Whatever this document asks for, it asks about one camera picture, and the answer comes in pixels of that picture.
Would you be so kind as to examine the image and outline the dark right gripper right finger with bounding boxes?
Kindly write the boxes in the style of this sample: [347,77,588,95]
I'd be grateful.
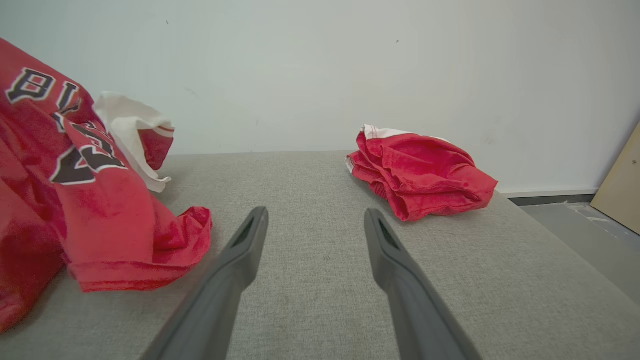
[364,208,483,360]

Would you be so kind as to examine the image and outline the red jersey shirt white sleeves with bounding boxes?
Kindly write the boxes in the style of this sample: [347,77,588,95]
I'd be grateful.
[0,37,213,333]

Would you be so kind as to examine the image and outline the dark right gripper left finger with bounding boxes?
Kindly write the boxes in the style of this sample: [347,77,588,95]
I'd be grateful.
[140,206,270,360]

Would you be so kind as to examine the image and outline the red shorts white side stripe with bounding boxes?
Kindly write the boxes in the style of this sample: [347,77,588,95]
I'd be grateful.
[346,124,499,222]

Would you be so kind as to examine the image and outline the light wooden board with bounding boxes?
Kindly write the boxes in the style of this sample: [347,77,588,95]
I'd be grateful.
[590,122,640,236]

